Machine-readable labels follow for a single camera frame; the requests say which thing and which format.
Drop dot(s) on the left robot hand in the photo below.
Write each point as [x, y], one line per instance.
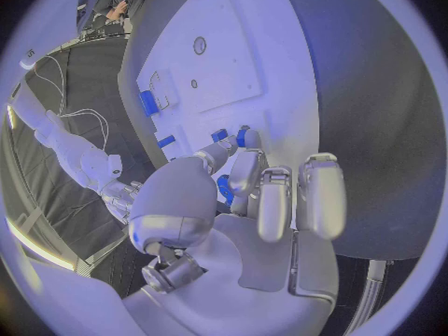
[245, 257]

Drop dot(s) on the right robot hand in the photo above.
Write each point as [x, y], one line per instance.
[120, 198]

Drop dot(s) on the blue peg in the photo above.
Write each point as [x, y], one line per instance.
[241, 138]

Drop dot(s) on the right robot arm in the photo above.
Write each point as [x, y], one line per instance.
[70, 145]

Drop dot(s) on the white task board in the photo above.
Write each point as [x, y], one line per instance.
[224, 70]

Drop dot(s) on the blue gear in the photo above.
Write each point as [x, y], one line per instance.
[223, 190]

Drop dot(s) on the blue rectangular plug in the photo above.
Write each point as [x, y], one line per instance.
[166, 141]

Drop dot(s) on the large blue block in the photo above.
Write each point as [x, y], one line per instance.
[148, 104]

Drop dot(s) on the small blue block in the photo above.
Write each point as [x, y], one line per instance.
[219, 135]

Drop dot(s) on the workshop desk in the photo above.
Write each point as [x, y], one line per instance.
[101, 32]

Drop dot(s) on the person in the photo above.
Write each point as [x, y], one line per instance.
[118, 9]

